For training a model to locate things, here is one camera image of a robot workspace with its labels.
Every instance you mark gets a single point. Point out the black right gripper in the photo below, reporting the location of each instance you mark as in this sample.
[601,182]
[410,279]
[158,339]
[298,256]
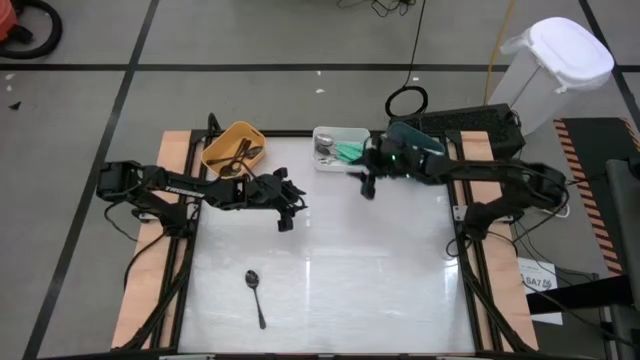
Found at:
[395,160]

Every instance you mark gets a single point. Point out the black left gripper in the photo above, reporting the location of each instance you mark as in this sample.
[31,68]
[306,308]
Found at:
[265,190]

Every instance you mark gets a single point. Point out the black spoon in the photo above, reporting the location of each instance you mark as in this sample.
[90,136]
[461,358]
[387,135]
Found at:
[227,171]
[251,279]
[255,150]
[231,162]
[235,159]
[241,150]

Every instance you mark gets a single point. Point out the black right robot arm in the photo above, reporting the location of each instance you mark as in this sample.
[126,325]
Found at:
[490,170]

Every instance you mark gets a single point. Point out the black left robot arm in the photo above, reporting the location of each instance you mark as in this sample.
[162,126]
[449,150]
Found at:
[190,189]

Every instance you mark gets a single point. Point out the white plastic bin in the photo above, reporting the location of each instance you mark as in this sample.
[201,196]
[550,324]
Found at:
[320,168]

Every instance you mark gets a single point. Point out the teal plastic bin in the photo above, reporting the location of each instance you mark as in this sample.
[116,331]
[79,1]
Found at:
[420,135]

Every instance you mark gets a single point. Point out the orange plastic bin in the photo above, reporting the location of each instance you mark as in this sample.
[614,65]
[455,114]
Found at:
[232,131]

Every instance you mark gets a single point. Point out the black perforated computer case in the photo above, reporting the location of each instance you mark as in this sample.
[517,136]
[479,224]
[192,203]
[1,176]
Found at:
[475,120]

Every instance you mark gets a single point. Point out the light wooden side board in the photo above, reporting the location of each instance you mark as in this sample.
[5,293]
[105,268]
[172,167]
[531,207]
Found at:
[500,270]
[175,145]

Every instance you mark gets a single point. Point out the white power adapter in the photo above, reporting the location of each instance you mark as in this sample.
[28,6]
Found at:
[147,216]

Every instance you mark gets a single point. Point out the white paper label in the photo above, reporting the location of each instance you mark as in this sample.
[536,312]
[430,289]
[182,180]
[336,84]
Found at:
[532,270]

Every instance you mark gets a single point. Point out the hazard striped floor mat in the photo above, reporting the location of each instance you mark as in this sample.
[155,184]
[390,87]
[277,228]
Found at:
[590,140]

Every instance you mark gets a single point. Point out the white lidded trash can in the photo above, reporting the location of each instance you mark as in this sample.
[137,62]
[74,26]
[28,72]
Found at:
[565,50]

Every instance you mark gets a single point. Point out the dark grey equipment stand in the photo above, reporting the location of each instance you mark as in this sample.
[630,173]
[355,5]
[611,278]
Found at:
[625,225]

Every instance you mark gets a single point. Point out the orange vacuum cleaner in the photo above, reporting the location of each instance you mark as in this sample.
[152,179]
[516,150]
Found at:
[5,20]

